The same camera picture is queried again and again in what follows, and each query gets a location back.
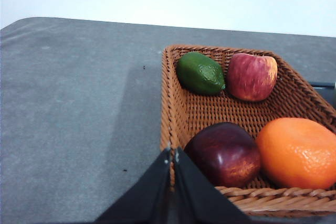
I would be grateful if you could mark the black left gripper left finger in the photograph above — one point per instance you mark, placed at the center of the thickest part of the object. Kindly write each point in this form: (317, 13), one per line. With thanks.
(149, 203)

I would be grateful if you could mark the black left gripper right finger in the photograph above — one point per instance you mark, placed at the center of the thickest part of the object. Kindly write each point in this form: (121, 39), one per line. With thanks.
(198, 200)

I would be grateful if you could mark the dark red apple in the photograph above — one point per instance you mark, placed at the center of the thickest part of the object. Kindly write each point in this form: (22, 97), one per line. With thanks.
(227, 154)

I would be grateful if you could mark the orange fruit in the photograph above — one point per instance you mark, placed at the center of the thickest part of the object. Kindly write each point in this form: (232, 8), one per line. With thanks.
(298, 153)

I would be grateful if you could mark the green avocado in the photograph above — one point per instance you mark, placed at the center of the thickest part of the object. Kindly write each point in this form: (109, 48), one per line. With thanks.
(201, 73)

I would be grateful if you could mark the red yellow apple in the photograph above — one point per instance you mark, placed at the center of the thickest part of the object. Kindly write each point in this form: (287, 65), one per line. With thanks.
(251, 77)

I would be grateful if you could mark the dark teal tray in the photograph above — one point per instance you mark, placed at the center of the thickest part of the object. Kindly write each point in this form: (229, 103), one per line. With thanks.
(327, 90)

